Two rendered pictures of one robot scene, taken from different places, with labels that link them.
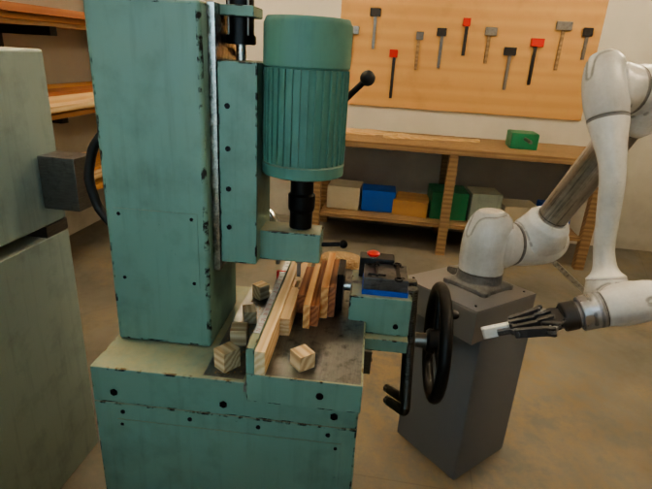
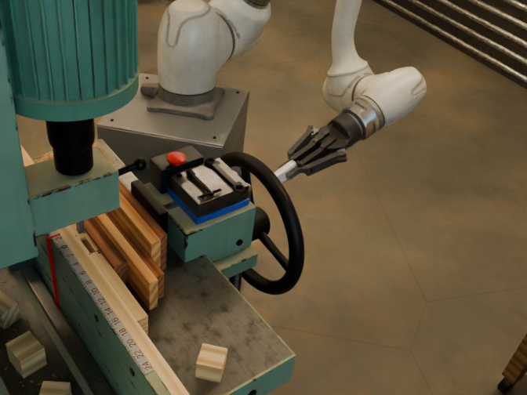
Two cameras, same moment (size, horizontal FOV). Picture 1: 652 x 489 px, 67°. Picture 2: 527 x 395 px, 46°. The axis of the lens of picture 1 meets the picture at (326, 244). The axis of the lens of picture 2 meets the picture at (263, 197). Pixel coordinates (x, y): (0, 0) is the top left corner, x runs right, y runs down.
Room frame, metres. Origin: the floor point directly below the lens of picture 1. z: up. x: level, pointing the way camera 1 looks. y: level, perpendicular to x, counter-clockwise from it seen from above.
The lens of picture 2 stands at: (0.42, 0.37, 1.60)
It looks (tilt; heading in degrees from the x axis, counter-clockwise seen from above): 39 degrees down; 313
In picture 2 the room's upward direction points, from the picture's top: 9 degrees clockwise
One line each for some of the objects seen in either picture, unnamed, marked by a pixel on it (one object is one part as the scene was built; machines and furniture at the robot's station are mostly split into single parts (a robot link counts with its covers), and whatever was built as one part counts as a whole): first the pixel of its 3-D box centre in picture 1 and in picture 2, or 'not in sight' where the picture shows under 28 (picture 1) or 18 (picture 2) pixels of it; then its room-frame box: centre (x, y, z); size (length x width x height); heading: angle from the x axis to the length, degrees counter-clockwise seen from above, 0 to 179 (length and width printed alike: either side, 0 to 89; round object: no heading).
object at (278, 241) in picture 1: (291, 244); (63, 194); (1.06, 0.08, 1.03); 0.14 x 0.07 x 0.09; 86
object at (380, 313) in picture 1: (378, 302); (197, 215); (1.02, -0.13, 0.91); 0.15 x 0.14 x 0.09; 176
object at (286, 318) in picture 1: (303, 272); (57, 211); (1.15, 0.05, 0.92); 0.55 x 0.02 x 0.04; 176
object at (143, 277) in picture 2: (312, 293); (117, 248); (1.02, 0.02, 0.93); 0.22 x 0.01 x 0.06; 176
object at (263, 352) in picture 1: (288, 289); (76, 258); (1.04, 0.08, 0.92); 0.60 x 0.02 x 0.05; 176
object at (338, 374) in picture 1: (341, 315); (152, 253); (1.03, -0.05, 0.87); 0.61 x 0.30 x 0.06; 176
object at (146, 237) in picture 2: (328, 282); (123, 220); (1.06, -0.01, 0.94); 0.20 x 0.02 x 0.08; 176
